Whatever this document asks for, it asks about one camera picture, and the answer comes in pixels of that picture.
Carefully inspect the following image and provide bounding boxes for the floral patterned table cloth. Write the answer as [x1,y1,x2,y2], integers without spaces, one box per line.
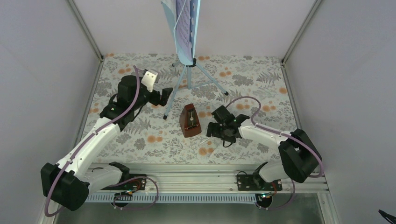
[84,53,296,164]

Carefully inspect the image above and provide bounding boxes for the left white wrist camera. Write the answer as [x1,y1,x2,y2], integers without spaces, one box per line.
[141,70,158,92]

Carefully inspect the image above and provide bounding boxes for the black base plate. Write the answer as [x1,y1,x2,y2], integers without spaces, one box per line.
[102,174,147,191]
[236,173,283,191]

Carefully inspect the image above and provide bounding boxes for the grey slotted cable duct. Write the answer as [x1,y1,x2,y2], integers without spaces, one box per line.
[60,193,263,204]

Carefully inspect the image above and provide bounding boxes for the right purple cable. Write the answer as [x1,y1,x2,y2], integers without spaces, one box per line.
[225,96,325,212]

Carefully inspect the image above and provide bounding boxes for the sheet music pages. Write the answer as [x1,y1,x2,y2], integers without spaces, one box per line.
[175,0,192,60]

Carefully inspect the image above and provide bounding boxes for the light blue music stand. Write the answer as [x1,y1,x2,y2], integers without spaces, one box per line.
[161,0,229,120]

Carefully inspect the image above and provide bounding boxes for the aluminium mounting rail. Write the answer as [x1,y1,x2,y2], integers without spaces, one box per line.
[125,163,329,194]

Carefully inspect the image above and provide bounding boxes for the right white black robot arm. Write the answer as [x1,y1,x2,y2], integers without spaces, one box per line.
[206,105,323,190]

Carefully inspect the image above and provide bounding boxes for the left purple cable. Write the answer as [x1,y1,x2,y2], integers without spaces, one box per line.
[44,65,160,217]

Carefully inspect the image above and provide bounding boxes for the brown wooden metronome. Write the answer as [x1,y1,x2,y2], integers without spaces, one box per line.
[179,104,202,138]

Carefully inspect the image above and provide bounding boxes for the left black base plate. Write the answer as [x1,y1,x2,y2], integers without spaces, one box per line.
[102,174,147,191]

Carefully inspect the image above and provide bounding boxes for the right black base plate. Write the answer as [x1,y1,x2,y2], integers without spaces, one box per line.
[236,173,283,191]

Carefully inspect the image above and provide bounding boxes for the purple cable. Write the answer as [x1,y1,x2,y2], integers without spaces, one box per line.
[225,96,325,212]
[44,65,160,217]

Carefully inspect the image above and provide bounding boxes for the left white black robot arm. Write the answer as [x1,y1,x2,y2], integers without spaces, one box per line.
[41,75,173,211]

